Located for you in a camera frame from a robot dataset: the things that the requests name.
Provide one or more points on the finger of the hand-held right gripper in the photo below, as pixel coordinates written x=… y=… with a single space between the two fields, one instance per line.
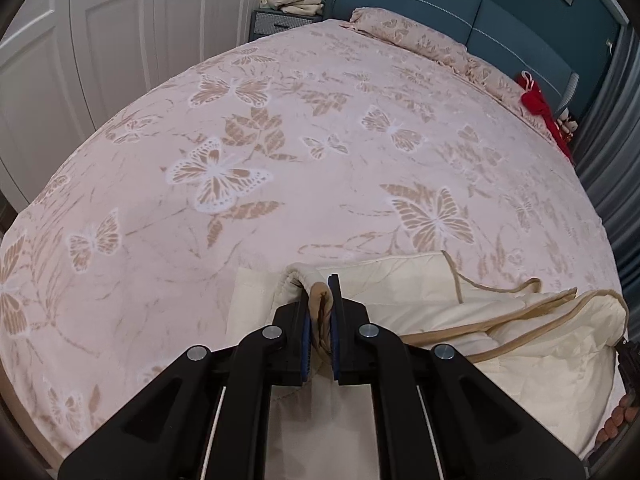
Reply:
x=630 y=360

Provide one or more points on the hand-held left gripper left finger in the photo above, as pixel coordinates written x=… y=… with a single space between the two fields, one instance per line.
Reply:
x=306 y=340

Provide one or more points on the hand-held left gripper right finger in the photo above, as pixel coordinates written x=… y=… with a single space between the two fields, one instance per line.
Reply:
x=335 y=340

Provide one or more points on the cream quilted jacket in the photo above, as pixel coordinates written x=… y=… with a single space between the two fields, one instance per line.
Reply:
x=525 y=385

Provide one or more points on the grey curtain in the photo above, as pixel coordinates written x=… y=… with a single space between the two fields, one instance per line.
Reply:
x=615 y=160

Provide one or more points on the pink butterfly bedspread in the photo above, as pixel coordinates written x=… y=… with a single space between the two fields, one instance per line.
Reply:
x=300 y=110

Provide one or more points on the small plush doll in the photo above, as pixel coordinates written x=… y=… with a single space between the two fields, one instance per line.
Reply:
x=566 y=125

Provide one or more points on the red garment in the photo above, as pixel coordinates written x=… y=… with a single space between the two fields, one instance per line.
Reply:
x=542 y=105

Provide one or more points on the pink floral pillow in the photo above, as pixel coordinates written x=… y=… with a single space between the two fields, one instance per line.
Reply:
x=400 y=27
x=495 y=80

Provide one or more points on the grey nightstand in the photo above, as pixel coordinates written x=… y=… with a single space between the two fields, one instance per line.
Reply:
x=280 y=22

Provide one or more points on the white wardrobe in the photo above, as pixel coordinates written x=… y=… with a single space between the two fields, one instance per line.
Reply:
x=125 y=35

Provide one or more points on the blue upholstered headboard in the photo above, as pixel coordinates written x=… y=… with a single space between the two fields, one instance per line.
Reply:
x=500 y=25

